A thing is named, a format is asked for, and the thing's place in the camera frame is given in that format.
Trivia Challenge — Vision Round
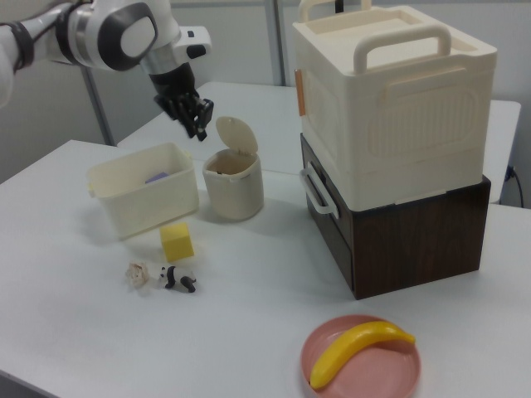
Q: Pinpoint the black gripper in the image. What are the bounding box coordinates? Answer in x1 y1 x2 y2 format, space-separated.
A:
148 61 216 143

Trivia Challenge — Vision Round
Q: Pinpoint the cream trash can lid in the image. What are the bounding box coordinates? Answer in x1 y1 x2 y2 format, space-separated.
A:
215 116 259 158

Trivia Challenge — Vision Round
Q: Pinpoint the small cream trash can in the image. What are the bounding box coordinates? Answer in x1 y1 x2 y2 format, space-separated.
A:
202 149 266 221

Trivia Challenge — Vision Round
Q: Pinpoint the white plastic bin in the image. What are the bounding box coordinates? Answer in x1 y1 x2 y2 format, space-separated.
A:
85 142 200 241

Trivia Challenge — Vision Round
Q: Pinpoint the yellow block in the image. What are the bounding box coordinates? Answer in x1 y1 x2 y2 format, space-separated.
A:
159 222 196 263

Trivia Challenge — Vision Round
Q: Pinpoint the panda toy figure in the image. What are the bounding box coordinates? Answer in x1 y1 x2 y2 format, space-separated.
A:
158 265 198 294

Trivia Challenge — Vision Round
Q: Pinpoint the crumpled white paper ball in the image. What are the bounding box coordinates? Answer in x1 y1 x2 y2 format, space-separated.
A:
124 260 152 289

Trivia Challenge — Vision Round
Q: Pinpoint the cream plastic storage box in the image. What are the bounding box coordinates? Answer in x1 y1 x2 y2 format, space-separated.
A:
292 0 499 208

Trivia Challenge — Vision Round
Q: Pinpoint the dark brown wooden drawer cabinet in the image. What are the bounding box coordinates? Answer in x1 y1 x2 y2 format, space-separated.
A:
299 132 493 301

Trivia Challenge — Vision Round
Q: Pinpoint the yellow toy banana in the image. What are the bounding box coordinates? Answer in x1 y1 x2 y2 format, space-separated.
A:
309 320 417 391

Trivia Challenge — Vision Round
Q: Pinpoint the pink plate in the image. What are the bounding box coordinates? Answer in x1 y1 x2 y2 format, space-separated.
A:
300 314 422 398

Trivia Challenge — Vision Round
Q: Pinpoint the white drawer handle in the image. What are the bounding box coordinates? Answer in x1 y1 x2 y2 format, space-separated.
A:
299 167 342 218

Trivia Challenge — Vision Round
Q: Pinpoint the black wall cable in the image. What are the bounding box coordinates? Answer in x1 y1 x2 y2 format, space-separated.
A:
506 164 525 206

